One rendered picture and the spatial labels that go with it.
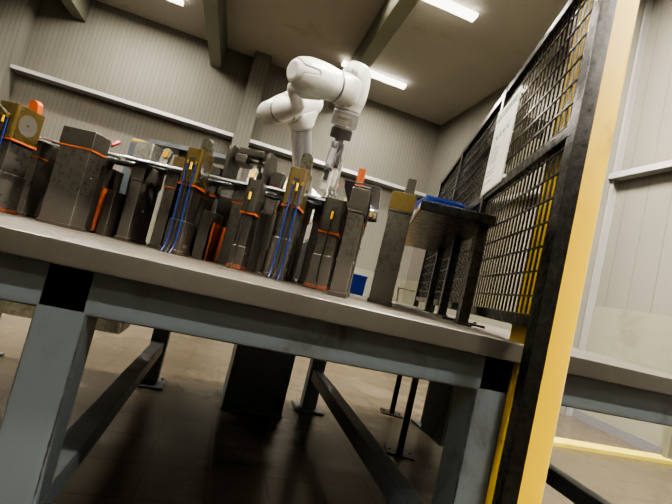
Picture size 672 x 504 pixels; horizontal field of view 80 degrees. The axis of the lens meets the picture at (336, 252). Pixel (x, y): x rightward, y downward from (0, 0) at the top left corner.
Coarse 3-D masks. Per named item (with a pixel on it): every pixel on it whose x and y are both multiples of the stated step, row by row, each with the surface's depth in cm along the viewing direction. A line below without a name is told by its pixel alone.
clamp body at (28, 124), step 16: (0, 112) 132; (16, 112) 133; (32, 112) 138; (0, 128) 132; (16, 128) 133; (32, 128) 139; (0, 144) 132; (16, 144) 135; (32, 144) 140; (0, 160) 132; (16, 160) 136; (0, 176) 132; (16, 176) 137; (0, 192) 133; (16, 192) 139; (0, 208) 134; (16, 208) 140
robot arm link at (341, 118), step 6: (336, 108) 135; (336, 114) 135; (342, 114) 134; (348, 114) 134; (354, 114) 134; (336, 120) 135; (342, 120) 135; (348, 120) 135; (354, 120) 136; (336, 126) 137; (342, 126) 136; (348, 126) 135; (354, 126) 137
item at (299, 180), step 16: (304, 176) 122; (288, 192) 122; (304, 192) 123; (288, 208) 123; (304, 208) 129; (288, 224) 121; (288, 240) 120; (272, 256) 121; (288, 256) 123; (272, 272) 121
